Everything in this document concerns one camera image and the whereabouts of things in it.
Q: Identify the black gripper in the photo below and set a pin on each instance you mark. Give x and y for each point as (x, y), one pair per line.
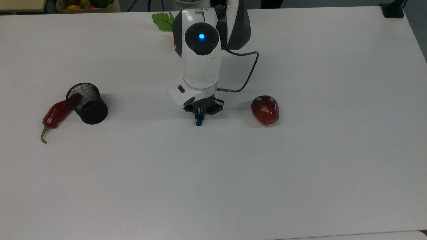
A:
(211, 106)

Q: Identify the white marker with blue cap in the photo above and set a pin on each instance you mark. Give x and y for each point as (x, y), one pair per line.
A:
(199, 121)

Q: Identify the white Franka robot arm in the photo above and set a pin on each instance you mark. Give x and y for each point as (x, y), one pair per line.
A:
(201, 63)

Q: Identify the dark red apple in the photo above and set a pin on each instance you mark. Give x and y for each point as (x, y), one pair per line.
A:
(265, 110)

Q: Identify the orange carrot with green leaves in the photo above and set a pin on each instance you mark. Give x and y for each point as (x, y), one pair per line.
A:
(163, 20)

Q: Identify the black mesh pen cup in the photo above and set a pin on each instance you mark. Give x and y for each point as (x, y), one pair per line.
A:
(95, 113)

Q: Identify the cardboard crate of fruit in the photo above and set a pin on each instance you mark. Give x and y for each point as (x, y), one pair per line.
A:
(113, 8)

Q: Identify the red chili pepper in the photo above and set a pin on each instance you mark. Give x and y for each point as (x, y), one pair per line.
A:
(53, 116)

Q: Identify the dark green toy fruit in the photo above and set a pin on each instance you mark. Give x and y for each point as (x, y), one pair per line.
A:
(100, 2)

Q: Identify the small red toy fruit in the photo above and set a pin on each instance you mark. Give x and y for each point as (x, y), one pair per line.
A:
(90, 6)

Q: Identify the light green toy fruit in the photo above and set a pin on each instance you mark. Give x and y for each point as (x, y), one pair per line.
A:
(85, 3)

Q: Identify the yellow toy fruit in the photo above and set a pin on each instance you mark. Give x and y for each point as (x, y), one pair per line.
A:
(73, 7)

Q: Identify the light wooden table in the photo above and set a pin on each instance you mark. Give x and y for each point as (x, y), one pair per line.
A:
(20, 5)

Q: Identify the black clamp stand base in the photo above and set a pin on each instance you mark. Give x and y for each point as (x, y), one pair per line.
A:
(392, 10)

